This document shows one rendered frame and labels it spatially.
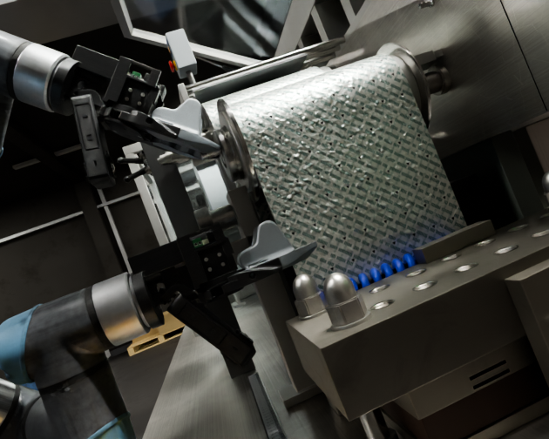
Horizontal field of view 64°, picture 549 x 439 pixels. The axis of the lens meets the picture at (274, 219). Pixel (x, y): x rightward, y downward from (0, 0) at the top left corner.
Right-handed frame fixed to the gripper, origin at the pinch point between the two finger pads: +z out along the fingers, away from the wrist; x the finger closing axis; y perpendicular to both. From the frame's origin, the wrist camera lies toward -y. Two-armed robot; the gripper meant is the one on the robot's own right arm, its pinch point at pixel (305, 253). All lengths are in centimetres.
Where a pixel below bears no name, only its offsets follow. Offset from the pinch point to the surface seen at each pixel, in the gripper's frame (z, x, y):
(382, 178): 13.1, -0.2, 5.1
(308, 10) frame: 31, 42, 49
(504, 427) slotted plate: 6.3, -18.9, -18.3
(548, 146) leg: 49, 13, 0
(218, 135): -4.3, 3.0, 18.3
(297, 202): 1.4, -0.2, 6.2
